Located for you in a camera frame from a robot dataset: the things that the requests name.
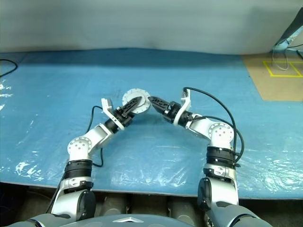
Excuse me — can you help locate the grey robot torso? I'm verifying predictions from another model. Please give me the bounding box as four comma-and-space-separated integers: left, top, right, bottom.
14, 205, 272, 227

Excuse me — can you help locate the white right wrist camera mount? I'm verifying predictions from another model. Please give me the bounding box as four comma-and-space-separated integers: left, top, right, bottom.
172, 89, 192, 126

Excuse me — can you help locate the blue table mat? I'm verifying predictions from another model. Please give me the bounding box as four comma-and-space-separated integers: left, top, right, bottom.
0, 48, 303, 193

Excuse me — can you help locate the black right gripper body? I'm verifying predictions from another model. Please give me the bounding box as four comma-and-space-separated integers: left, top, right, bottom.
161, 101, 182, 124

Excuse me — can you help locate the thin black table cable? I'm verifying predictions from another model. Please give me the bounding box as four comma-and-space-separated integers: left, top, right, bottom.
0, 59, 18, 78

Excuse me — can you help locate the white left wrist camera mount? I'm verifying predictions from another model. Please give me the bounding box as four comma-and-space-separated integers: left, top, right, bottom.
101, 97, 126, 130

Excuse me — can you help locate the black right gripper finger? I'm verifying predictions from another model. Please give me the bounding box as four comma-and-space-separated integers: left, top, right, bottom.
147, 96, 170, 114

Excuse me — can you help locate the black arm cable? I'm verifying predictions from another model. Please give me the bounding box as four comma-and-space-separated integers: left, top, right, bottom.
86, 105, 105, 167
182, 87, 245, 167

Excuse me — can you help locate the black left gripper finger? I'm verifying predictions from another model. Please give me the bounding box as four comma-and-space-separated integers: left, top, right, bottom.
120, 96, 143, 116

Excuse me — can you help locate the dull grey rounded shape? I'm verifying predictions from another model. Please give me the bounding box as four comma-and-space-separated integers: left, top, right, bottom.
96, 194, 130, 217
168, 196, 202, 219

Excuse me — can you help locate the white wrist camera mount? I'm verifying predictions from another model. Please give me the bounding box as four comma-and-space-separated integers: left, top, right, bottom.
101, 97, 126, 130
172, 89, 192, 126

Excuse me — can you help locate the dark grey slanted stand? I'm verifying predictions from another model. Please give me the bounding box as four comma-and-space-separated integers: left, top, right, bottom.
274, 7, 303, 49

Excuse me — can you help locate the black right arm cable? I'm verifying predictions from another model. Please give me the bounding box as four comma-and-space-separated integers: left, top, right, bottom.
182, 87, 245, 167

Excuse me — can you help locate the thin white cable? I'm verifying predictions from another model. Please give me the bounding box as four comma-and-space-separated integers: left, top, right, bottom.
271, 44, 290, 70

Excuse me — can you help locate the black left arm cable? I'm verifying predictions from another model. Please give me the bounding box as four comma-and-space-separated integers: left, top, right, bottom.
86, 105, 105, 167

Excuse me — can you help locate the brown board with yellow tape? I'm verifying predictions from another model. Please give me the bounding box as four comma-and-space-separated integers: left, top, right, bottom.
242, 53, 303, 102

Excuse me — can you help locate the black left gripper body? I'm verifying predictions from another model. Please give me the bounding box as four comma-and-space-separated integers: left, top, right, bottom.
113, 106, 136, 126

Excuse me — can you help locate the round silver metal flange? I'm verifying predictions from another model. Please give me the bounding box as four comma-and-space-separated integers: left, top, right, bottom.
122, 87, 147, 106

